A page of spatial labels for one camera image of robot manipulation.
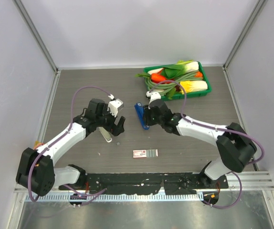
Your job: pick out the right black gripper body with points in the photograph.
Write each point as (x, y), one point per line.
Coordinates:
(150, 119)

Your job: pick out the colourful snack packet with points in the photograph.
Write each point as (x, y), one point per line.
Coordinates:
(37, 144)

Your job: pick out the blue stapler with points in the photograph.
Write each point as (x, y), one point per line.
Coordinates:
(140, 112)

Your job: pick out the orange toy carrot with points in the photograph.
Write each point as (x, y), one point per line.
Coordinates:
(157, 78)

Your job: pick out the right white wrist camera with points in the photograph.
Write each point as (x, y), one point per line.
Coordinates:
(152, 96)

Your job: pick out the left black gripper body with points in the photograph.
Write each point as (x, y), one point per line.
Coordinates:
(106, 119)

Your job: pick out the yellow white toy cabbage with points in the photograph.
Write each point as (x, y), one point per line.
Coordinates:
(193, 86)

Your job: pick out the white beige stapler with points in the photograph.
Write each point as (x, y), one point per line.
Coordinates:
(105, 134)

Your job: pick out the green plastic tray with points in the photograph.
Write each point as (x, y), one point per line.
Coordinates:
(176, 94)

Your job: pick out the green toy long beans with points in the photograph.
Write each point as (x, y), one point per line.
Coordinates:
(167, 87)

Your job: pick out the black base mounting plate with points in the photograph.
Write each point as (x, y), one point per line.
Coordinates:
(147, 183)

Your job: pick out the red white staple box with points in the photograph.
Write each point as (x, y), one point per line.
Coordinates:
(145, 153)

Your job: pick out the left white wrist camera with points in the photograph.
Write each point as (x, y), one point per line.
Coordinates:
(114, 105)

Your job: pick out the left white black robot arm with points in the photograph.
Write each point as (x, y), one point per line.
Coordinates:
(37, 171)

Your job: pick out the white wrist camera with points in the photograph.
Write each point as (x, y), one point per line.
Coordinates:
(114, 105)
(152, 96)

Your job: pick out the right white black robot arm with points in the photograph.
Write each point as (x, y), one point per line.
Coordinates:
(235, 148)

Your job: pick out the white toy radish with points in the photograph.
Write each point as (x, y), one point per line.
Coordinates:
(157, 71)

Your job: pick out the white green toy bok choy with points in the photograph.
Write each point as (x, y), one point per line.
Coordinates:
(180, 68)

